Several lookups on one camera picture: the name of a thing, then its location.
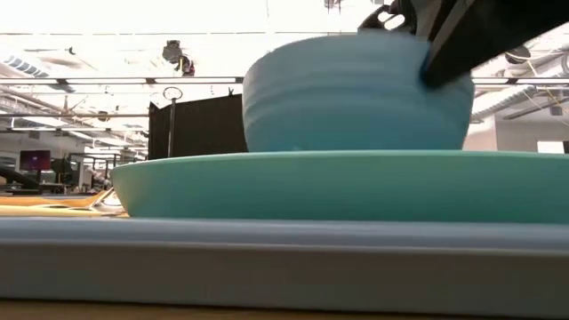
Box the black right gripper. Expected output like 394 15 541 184
390 0 569 88

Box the blue bowl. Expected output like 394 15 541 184
242 31 476 153

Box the teal plate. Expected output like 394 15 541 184
109 148 569 225

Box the blue plastic tray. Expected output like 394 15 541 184
0 193 569 319

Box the yellow cloth napkin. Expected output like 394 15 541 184
0 188 130 219

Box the black ceiling lamp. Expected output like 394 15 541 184
505 44 533 64
161 38 196 77

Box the purple lit monitor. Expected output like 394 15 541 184
20 149 52 172

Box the black curved pipe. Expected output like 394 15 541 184
0 166 44 195

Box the black stand with ring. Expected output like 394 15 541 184
162 86 184 159

